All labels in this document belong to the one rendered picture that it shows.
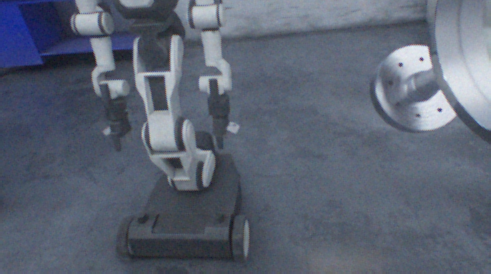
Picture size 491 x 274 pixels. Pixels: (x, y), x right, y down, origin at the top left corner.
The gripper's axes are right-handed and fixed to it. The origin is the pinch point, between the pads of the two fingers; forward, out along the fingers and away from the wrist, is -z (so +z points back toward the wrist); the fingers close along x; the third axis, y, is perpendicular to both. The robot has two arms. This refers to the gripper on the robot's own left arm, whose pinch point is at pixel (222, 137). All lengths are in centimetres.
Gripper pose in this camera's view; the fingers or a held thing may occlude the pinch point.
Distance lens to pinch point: 147.0
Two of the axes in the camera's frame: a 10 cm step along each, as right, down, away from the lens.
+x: -1.1, 3.6, -9.2
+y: 9.9, -0.3, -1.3
